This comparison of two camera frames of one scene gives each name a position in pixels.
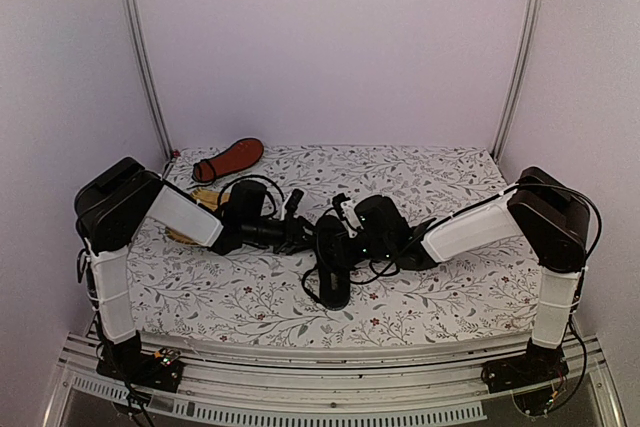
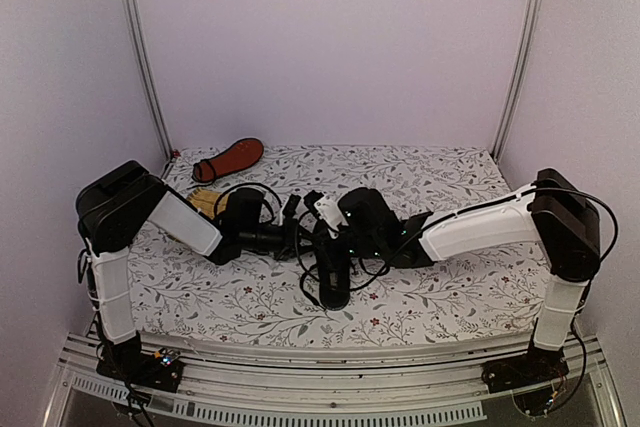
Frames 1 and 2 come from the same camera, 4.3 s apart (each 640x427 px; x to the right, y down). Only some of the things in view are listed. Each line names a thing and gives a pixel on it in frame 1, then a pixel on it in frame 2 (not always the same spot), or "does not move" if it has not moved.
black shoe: [332, 249] does not move
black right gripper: [347, 256] → [334, 259]
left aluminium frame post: [150, 93] does not move
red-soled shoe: [240, 154] does not move
